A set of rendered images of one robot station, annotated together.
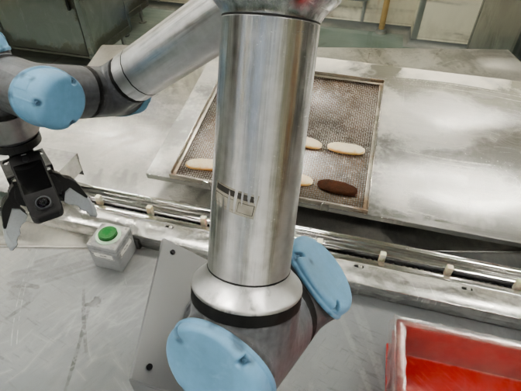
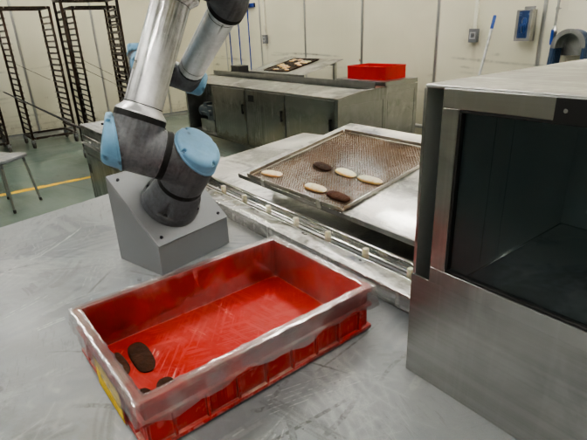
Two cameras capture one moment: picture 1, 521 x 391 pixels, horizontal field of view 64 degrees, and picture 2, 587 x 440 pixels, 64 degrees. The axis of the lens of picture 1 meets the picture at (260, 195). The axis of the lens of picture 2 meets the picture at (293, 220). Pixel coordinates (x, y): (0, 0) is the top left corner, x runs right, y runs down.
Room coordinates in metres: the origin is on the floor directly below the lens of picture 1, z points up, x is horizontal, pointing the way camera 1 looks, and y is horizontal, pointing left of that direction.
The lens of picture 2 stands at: (-0.38, -0.92, 1.38)
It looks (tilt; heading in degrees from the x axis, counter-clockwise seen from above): 22 degrees down; 39
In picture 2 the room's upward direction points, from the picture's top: 2 degrees counter-clockwise
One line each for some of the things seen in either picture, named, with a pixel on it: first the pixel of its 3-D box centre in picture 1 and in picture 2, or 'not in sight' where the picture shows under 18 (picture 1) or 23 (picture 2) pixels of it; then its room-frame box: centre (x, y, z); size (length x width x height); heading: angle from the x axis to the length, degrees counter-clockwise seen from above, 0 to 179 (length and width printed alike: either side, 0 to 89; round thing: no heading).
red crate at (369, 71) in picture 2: not in sight; (376, 71); (4.19, 1.55, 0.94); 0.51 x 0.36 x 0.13; 80
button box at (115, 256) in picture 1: (115, 250); not in sight; (0.60, 0.33, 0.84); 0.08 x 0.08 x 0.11; 76
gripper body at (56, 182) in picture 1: (26, 165); not in sight; (0.53, 0.39, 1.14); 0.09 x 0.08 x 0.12; 37
